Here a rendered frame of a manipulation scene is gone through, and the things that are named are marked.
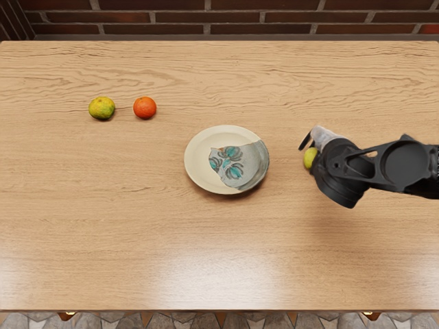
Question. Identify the yellow-green fruit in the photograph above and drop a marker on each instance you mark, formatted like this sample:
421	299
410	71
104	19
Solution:
309	157

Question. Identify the cream plate with printed pattern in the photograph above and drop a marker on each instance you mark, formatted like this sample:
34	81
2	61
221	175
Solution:
205	161

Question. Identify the green-orange mottled fruit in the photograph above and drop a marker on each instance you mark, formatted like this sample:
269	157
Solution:
101	108

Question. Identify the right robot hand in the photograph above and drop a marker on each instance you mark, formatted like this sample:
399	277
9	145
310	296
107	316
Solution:
321	135

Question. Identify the orange fruit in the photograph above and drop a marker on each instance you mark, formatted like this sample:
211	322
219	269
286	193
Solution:
144	107

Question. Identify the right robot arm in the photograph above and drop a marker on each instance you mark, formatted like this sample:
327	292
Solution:
377	168

